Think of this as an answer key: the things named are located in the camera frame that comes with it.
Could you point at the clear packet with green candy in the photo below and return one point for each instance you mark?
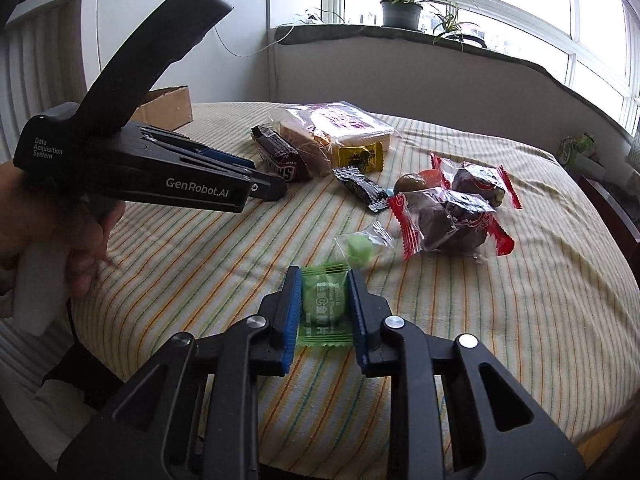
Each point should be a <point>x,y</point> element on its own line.
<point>362,250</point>

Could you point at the black snack bar packet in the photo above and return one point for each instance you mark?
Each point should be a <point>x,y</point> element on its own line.
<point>360,187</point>

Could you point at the white ribbed panel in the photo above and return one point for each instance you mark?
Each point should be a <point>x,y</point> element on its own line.
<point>40,70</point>

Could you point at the cardboard box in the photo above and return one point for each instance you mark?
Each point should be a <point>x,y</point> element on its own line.
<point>170,110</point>

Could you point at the dark wooden cabinet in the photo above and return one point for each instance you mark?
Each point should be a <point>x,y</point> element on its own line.
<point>615,215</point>

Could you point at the green yellow plush toy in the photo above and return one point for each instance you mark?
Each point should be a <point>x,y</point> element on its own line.
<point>580,146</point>

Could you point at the snack packets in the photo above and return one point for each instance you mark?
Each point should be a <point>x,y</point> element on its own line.
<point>280,155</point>

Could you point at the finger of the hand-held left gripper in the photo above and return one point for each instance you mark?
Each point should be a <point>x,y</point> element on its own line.
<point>270,187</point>
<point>225,156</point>

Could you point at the yellow snack packet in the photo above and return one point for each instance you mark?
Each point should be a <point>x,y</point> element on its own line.
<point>360,155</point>

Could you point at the large red-edged dark snack pack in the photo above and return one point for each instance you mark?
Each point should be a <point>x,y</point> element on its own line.
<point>450,225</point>

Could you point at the white cabinet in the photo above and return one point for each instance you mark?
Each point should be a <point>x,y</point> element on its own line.
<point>250,85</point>

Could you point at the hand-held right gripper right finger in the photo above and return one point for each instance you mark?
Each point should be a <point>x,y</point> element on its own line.
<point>357,320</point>

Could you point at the brown round candy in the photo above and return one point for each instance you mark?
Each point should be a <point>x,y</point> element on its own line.
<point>407,183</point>

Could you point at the small red-edged dark snack pack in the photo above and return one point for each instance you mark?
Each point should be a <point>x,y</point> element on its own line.
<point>480,180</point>

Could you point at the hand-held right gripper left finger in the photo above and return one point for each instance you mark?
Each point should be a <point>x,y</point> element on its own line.
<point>292,315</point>

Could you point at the low potted plant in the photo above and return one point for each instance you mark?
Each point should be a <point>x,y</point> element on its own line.
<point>452,27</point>

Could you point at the bagged bread with pink label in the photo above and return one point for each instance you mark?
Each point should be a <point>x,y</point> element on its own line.
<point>340,125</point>

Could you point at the white framed window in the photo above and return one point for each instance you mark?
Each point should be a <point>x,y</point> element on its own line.
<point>525,0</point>

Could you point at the striped bedsheet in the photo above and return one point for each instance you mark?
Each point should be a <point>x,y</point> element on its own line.
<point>200,270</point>

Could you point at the person's left hand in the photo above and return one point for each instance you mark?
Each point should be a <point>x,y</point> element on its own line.
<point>85,260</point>

